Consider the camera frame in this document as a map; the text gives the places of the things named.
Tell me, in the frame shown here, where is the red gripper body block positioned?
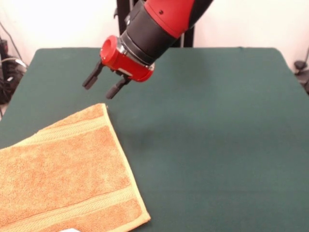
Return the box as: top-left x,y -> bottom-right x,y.
100,35 -> 155,83

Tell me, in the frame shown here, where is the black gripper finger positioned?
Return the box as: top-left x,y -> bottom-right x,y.
105,74 -> 132,100
82,60 -> 104,90

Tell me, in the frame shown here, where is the tan terry towel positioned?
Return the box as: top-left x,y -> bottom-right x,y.
0,103 -> 152,232

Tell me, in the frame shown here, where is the dark green table cloth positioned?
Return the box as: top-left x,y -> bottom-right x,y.
0,47 -> 309,232

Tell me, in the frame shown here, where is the black robot pedestal stand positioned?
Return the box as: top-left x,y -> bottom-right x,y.
113,0 -> 201,48

